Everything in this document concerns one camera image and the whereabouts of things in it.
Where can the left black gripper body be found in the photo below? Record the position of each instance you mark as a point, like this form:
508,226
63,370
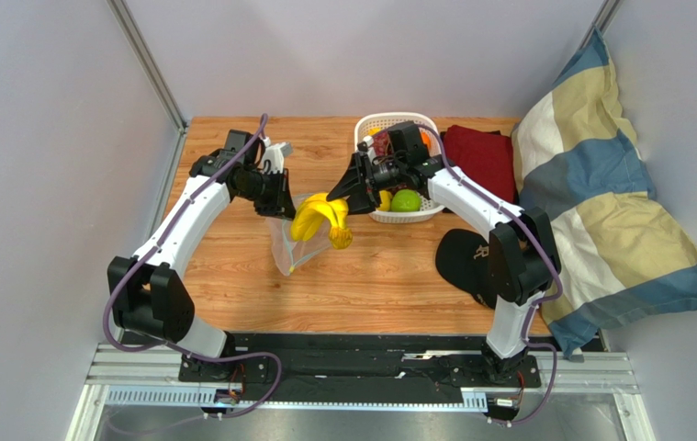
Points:
264,184

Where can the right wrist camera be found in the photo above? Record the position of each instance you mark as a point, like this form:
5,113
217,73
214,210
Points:
366,148

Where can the white plastic basket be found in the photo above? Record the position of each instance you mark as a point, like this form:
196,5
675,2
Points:
371,124

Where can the folded red cloth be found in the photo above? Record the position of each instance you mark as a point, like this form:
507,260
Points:
485,157

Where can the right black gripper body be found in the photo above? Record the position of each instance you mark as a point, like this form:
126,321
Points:
367,180

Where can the yellow banana bunch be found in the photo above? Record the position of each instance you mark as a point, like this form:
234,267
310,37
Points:
314,211

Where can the orange fruit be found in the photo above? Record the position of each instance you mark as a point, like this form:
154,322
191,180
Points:
426,139

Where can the black baseball cap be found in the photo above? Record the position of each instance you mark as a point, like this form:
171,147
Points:
462,260

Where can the clear zip top bag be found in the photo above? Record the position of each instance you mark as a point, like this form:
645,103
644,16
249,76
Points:
288,254

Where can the striped blue yellow pillow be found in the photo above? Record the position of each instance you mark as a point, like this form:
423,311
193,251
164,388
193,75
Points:
623,256

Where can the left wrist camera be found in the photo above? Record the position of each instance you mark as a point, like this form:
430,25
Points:
273,158

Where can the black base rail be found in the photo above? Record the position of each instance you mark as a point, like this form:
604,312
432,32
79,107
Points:
359,368

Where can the green lime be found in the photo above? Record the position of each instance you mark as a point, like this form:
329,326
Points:
405,201

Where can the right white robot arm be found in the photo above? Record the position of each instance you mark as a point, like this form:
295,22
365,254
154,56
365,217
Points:
523,258

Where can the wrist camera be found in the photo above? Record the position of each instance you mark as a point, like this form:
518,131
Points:
366,148
273,158

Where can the yellow lemon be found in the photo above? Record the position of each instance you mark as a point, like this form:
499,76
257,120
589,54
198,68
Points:
385,201

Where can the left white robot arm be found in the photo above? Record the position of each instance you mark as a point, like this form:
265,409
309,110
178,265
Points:
147,292

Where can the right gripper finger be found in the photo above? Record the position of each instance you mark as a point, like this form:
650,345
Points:
362,199
351,181

